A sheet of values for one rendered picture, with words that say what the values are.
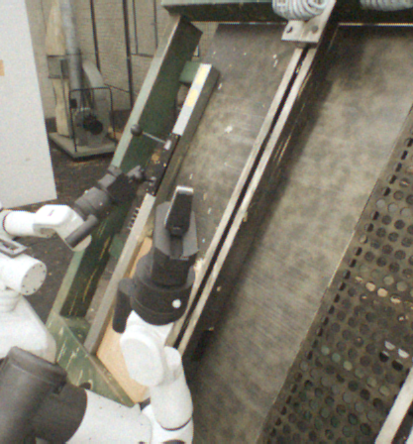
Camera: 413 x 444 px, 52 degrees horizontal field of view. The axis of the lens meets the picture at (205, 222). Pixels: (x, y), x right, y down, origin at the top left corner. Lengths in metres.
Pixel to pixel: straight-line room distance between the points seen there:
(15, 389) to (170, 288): 0.28
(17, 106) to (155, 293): 4.27
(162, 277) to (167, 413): 0.30
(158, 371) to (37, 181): 4.39
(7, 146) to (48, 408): 4.23
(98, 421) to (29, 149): 4.26
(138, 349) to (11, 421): 0.20
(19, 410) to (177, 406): 0.25
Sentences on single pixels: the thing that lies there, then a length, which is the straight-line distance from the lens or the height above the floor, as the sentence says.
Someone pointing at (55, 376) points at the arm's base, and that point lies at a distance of 0.72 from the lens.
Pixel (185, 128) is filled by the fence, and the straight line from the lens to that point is 1.28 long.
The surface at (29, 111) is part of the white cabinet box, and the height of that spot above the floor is 0.99.
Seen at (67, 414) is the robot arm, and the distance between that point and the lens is 0.75.
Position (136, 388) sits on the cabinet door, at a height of 0.92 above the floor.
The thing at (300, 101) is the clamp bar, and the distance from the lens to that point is 1.03.
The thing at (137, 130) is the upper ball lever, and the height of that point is 1.55.
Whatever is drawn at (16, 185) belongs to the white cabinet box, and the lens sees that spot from 4.95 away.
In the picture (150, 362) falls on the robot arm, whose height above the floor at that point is 1.38.
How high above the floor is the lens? 1.84
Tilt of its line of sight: 26 degrees down
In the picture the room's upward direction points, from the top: straight up
